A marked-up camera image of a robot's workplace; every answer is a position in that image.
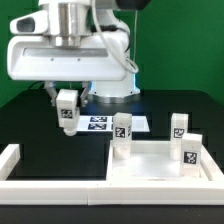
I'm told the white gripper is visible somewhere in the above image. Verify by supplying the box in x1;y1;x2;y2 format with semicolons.
7;10;129;107

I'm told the white square table top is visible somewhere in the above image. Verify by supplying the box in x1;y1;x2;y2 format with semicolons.
106;141;224;183

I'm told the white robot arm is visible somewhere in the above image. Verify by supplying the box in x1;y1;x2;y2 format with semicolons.
7;0;152;105

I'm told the white U-shaped obstacle fence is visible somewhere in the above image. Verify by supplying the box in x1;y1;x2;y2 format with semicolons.
0;144;224;205

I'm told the white AprilTag base plate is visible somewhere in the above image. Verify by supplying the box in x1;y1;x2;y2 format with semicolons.
77;115;150;132

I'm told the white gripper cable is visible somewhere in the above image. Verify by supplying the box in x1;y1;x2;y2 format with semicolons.
90;0;139;75

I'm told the white hanging cable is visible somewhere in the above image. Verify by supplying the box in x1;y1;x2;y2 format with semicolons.
134;9;139;68

